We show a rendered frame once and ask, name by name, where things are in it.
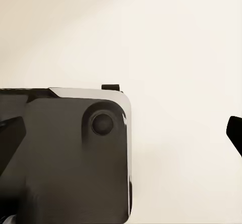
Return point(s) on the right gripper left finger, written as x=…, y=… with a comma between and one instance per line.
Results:
x=12, y=133

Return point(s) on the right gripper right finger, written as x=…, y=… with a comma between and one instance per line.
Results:
x=234, y=132

